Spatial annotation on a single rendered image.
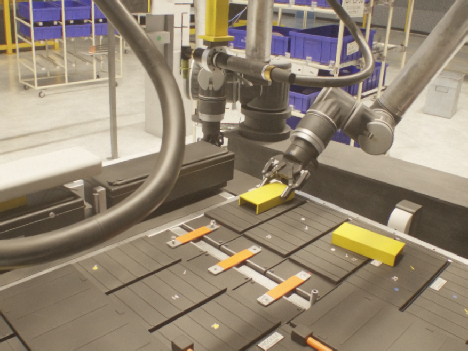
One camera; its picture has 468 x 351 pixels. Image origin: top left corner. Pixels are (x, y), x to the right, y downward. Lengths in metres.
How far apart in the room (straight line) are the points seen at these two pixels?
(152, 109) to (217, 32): 3.58
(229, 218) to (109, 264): 0.35
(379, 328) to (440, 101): 6.30
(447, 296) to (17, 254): 0.86
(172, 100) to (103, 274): 0.53
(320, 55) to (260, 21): 1.61
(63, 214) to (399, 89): 1.06
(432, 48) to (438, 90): 5.53
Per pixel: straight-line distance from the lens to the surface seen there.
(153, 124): 5.04
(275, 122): 2.17
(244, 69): 1.37
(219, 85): 1.83
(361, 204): 1.99
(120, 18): 0.66
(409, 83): 1.57
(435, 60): 1.56
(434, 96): 7.13
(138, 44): 0.64
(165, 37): 3.77
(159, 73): 0.63
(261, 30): 1.92
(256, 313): 0.93
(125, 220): 0.50
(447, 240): 1.92
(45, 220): 1.11
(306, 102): 3.40
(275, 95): 2.13
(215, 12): 1.46
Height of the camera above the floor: 1.59
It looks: 23 degrees down
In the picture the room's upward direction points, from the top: 3 degrees clockwise
